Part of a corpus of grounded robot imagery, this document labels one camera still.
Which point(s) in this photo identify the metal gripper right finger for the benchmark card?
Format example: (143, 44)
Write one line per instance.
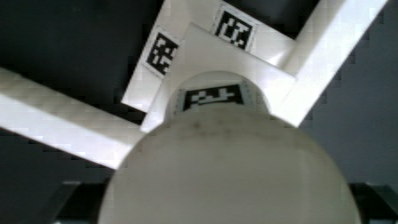
(378, 203)

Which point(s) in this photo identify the white front boundary bar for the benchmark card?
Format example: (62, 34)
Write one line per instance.
(65, 123)

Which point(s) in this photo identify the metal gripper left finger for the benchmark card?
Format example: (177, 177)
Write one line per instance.
(74, 204)

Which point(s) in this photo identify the white lamp bulb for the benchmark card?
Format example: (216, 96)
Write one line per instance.
(227, 168)

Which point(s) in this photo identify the white right boundary bar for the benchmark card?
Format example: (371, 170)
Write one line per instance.
(332, 33)

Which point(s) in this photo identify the white boundary bar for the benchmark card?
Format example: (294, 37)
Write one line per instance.
(65, 123)
(332, 33)

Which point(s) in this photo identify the white lamp base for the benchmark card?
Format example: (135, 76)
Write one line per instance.
(207, 39)

